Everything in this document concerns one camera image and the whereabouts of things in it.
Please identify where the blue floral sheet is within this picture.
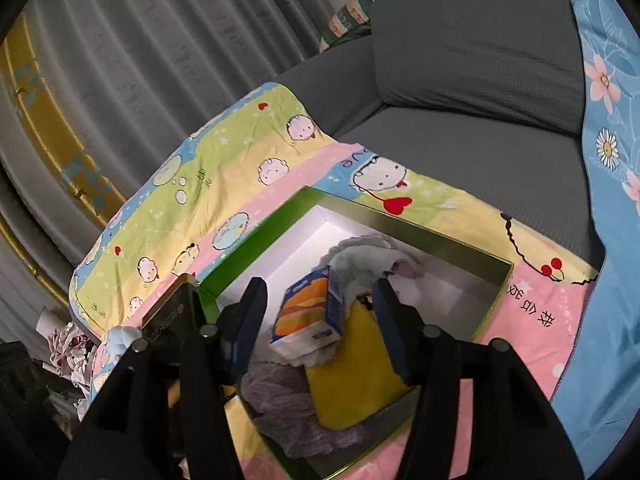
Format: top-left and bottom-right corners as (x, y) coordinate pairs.
(550, 0), (640, 466)

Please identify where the mauve cloth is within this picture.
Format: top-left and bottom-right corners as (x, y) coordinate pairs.
(392, 257), (426, 279)

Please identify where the cartoon printed blanket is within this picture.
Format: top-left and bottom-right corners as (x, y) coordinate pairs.
(70, 82), (601, 480)

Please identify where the light blue cloth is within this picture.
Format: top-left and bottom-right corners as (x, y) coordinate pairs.
(102, 326), (143, 361)

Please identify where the pile of clothes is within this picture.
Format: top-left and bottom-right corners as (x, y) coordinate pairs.
(47, 320), (103, 411)

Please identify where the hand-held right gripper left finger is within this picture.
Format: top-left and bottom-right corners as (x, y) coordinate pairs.
(57, 276), (268, 480)

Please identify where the purple mesh bath pouf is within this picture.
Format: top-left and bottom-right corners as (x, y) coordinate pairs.
(241, 355), (373, 458)

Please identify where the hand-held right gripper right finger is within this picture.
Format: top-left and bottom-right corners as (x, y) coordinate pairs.
(371, 276), (586, 480)

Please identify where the burger print tissue pack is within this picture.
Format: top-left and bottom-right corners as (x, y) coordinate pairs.
(270, 265), (346, 358)

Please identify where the white waffle towel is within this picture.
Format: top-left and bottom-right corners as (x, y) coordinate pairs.
(327, 235), (426, 306)

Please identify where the yellow sponge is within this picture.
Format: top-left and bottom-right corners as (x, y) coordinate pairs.
(305, 300), (416, 431)

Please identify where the grey curtain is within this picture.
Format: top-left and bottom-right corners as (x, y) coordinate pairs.
(0, 0), (366, 321)

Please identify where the grey sofa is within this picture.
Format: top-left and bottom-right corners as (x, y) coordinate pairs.
(272, 0), (608, 266)

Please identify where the striped pillow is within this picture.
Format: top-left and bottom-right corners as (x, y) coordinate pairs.
(320, 0), (383, 52)

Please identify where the green box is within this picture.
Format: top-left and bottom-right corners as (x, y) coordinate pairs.
(197, 185), (516, 480)

